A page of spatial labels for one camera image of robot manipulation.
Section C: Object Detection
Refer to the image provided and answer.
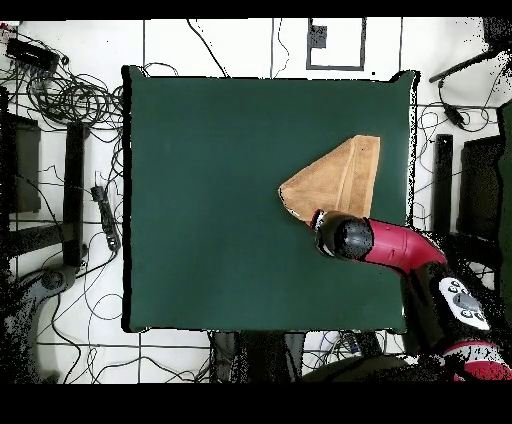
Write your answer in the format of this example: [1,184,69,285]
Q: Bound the tan terry towel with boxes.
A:
[277,134,382,225]

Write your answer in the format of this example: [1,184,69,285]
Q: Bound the dark stand base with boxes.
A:
[0,263,78,383]

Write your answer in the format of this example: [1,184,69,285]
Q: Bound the dark grey square plate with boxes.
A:
[307,24,328,50]

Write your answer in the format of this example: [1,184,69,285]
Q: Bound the dark green table cloth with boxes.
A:
[121,63,421,335]

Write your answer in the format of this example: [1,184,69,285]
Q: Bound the black power adapter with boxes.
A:
[442,104,468,130]

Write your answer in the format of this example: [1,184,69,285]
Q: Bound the black power strip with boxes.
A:
[353,330,383,357]
[90,184,122,253]

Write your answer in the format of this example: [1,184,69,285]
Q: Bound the black upright bar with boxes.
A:
[62,121,87,268]
[432,133,455,237]

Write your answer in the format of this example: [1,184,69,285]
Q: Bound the long black cable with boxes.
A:
[185,18,230,78]

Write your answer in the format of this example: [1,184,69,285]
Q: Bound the grey square frame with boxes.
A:
[306,17,367,72]

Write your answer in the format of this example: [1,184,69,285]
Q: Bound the black tripod boom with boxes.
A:
[428,16,512,84]

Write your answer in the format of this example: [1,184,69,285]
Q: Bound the black network switch box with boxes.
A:
[5,36,61,74]

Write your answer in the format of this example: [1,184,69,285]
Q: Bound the dark box panel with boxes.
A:
[456,135,506,243]
[0,111,42,215]

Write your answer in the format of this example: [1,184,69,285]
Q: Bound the black cable bundle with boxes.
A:
[23,67,124,133]

